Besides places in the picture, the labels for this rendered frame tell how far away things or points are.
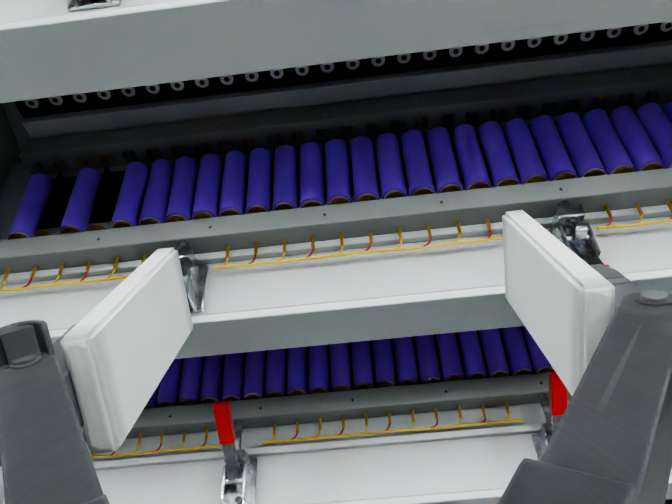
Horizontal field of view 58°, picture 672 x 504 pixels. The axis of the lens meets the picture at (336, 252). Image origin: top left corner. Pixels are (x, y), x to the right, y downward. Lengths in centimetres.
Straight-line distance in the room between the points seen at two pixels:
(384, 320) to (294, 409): 16
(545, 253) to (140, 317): 11
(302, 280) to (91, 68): 19
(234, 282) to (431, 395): 21
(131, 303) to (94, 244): 30
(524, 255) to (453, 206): 25
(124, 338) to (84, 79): 25
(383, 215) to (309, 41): 13
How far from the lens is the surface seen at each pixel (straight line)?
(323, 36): 35
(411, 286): 41
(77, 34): 37
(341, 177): 46
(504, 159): 47
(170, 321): 19
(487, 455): 56
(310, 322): 42
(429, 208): 43
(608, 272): 17
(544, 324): 17
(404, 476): 55
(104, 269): 47
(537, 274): 17
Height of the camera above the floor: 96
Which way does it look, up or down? 28 degrees down
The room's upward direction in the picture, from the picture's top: 8 degrees counter-clockwise
